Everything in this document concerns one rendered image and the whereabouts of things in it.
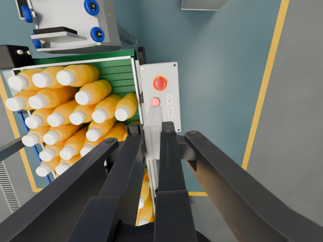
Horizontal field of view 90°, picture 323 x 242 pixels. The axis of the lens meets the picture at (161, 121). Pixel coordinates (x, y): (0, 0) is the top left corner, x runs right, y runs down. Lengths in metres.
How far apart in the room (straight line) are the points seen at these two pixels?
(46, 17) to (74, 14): 0.09
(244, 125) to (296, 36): 0.86
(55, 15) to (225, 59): 1.30
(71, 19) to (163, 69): 0.38
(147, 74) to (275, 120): 1.71
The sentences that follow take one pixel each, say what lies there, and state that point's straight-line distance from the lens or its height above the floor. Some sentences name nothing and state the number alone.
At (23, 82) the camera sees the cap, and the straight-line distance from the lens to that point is 0.61.
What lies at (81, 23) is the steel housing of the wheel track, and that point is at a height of 0.93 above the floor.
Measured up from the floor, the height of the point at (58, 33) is 1.05.
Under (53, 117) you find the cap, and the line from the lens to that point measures 0.58.
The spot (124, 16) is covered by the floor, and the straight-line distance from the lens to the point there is 1.61.
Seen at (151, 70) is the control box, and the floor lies 1.10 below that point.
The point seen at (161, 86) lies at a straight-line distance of 0.44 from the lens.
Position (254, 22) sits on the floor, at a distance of 1.74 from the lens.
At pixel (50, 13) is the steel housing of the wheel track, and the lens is 0.73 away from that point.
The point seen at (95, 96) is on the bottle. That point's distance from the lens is 0.54.
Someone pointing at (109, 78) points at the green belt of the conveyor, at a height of 0.90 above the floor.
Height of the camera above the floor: 1.54
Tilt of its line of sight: 69 degrees down
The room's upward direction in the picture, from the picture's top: 179 degrees counter-clockwise
